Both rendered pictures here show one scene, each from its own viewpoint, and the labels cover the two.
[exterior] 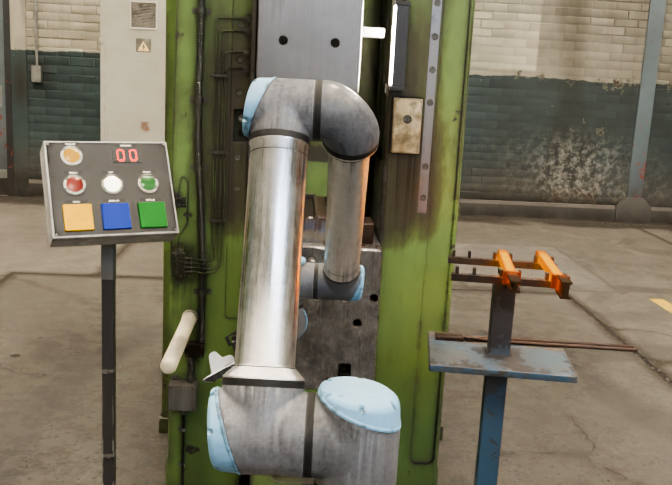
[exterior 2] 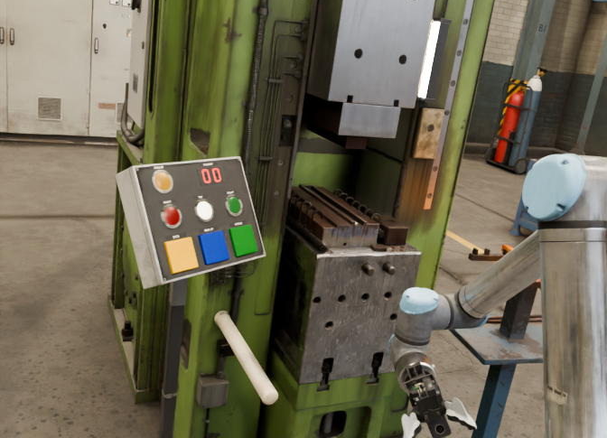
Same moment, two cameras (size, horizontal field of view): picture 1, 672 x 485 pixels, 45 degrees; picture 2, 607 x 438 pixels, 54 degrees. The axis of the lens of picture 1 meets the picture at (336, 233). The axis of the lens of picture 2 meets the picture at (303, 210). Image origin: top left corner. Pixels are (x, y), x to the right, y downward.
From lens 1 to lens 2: 1.26 m
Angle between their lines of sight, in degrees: 23
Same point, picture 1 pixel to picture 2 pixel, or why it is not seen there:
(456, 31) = (474, 49)
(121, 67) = not seen: outside the picture
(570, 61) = not seen: hidden behind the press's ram
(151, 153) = (230, 171)
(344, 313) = (385, 310)
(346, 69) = (408, 85)
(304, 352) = (348, 348)
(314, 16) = (388, 32)
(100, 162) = (190, 186)
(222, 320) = (251, 317)
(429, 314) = not seen: hidden behind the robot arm
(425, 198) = (431, 196)
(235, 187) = (275, 191)
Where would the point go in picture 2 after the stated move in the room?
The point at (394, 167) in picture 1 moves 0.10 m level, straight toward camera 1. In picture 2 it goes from (412, 170) to (425, 178)
